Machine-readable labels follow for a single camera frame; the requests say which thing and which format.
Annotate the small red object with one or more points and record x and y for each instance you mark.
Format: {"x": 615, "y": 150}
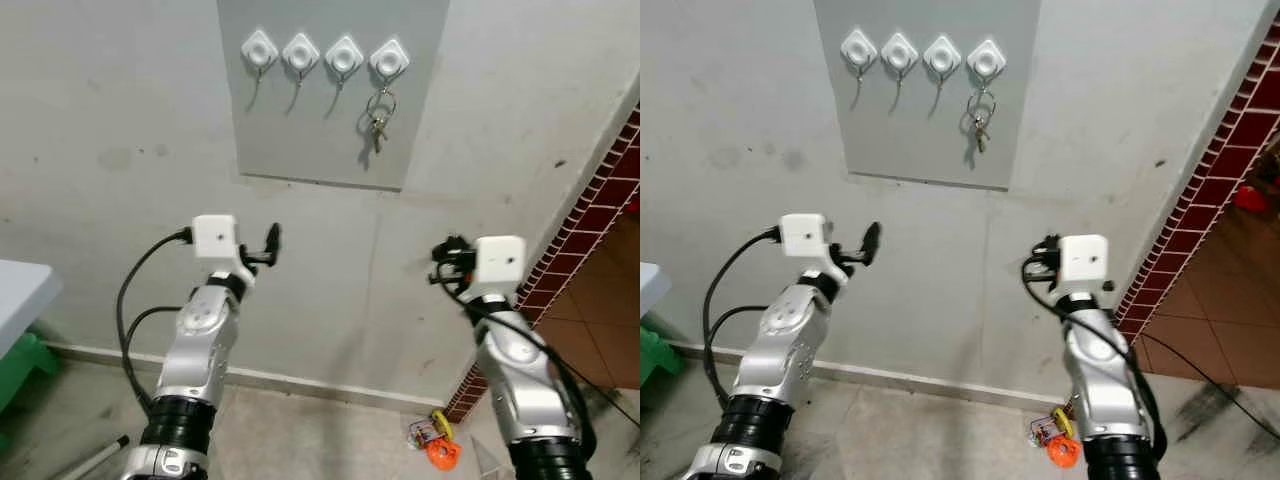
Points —
{"x": 1250, "y": 198}

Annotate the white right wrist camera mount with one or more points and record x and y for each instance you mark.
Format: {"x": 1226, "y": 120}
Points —
{"x": 500, "y": 260}
{"x": 1084, "y": 260}

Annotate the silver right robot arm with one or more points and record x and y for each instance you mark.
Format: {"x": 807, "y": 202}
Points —
{"x": 1105, "y": 380}
{"x": 525, "y": 390}

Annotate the white pole with black tip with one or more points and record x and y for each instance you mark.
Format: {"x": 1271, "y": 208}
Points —
{"x": 90, "y": 458}

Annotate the white diamond wall hook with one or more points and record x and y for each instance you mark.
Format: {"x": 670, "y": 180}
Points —
{"x": 389, "y": 58}
{"x": 259, "y": 47}
{"x": 344, "y": 54}
{"x": 899, "y": 51}
{"x": 858, "y": 47}
{"x": 300, "y": 51}
{"x": 986, "y": 58}
{"x": 941, "y": 54}

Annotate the orange plastic object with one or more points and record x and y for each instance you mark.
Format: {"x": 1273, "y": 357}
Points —
{"x": 1062, "y": 452}
{"x": 442, "y": 455}

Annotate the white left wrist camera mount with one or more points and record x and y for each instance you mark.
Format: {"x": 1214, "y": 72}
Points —
{"x": 215, "y": 236}
{"x": 803, "y": 235}

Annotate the small colourful clear packet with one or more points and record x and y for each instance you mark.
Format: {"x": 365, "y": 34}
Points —
{"x": 1045, "y": 428}
{"x": 423, "y": 432}

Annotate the green plastic stool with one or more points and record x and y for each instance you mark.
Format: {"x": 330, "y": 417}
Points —
{"x": 25, "y": 362}
{"x": 660, "y": 352}

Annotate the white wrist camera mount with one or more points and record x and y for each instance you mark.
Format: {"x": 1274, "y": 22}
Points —
{"x": 1084, "y": 260}
{"x": 803, "y": 235}
{"x": 500, "y": 260}
{"x": 215, "y": 236}

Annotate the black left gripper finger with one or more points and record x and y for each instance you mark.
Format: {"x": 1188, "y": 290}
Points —
{"x": 872, "y": 241}
{"x": 273, "y": 240}

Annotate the grey wall panel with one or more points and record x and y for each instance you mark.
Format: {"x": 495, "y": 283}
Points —
{"x": 320, "y": 130}
{"x": 915, "y": 130}

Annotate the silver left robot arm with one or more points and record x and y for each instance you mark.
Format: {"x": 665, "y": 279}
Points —
{"x": 200, "y": 350}
{"x": 785, "y": 350}

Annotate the white table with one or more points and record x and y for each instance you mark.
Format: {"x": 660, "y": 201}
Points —
{"x": 652, "y": 290}
{"x": 22, "y": 300}

